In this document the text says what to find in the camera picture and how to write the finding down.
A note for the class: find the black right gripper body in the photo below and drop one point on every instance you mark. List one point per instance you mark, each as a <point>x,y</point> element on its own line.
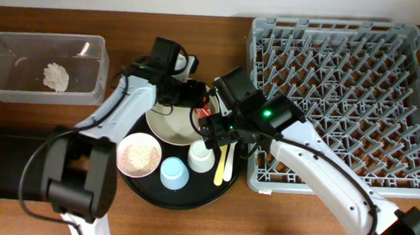
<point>223,129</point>

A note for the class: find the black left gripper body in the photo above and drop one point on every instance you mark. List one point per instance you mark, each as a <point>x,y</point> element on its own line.
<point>183,93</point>

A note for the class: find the beige plate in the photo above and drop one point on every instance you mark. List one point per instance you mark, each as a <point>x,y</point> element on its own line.
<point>176,125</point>

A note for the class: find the pink bowl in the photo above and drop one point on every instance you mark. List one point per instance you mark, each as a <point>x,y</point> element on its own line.
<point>139,139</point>

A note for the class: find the white tissue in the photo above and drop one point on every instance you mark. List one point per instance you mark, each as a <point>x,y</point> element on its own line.
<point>55,77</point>

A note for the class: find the red snack wrapper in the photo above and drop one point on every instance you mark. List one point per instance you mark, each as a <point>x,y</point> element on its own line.
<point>203,112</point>

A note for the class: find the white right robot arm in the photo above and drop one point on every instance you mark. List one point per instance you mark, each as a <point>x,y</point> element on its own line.
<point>280,128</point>

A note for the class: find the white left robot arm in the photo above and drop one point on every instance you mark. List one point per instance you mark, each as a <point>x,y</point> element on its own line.
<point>79,176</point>

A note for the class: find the grey dishwasher rack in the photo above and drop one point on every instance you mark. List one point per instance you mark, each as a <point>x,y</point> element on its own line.
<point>357,82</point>

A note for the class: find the clear plastic waste bin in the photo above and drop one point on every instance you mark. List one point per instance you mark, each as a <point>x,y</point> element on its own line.
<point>24,57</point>

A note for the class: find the white cup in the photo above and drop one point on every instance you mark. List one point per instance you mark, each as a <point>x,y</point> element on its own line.
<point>199,158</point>

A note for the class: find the white plastic fork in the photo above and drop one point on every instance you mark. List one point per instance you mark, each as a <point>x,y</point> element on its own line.
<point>229,162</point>

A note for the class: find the yellow plastic knife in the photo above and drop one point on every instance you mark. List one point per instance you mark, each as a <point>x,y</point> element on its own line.
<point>218,177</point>

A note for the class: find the light blue cup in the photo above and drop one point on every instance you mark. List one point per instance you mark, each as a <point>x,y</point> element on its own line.
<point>173,174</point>

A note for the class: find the round black tray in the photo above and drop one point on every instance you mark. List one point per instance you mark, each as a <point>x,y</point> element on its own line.
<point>200,189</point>

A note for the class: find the rice grains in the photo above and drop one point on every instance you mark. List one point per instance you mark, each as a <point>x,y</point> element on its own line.
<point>139,160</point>

